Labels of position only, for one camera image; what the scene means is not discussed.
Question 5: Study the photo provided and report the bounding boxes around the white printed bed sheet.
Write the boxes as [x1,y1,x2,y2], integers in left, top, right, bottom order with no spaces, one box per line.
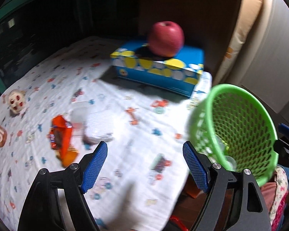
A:
[0,39,212,230]

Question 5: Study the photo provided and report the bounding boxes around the orange snack wrapper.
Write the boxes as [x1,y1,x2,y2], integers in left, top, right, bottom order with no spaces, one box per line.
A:
[48,115,79,168]

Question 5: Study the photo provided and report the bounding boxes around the green plastic mesh basket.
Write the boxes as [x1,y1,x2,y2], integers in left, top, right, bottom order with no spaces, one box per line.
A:
[188,84,278,186]

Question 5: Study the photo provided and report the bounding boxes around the clear rectangular plastic box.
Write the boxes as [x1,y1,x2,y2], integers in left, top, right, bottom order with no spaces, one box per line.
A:
[69,101,89,137]

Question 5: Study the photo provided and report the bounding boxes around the white skull toy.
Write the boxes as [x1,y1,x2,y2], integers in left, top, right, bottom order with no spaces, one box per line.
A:
[5,89,26,115]

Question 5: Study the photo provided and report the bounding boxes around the blue tissue box yellow dots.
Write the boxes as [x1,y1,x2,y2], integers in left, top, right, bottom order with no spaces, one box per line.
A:
[110,41,205,98]

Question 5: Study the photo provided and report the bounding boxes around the red apple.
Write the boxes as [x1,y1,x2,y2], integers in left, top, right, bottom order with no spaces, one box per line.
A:
[148,21,184,58]

